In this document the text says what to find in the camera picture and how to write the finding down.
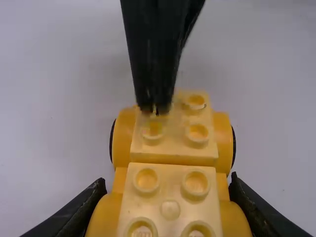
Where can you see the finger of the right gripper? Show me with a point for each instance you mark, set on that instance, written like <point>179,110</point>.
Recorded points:
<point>140,49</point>
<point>168,49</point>

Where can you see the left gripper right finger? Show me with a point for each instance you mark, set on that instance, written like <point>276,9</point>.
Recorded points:
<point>261,212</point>

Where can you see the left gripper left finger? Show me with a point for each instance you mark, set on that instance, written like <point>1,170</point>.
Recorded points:
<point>74,212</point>

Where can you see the yellow toy car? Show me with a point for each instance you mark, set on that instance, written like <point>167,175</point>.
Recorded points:
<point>170,187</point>

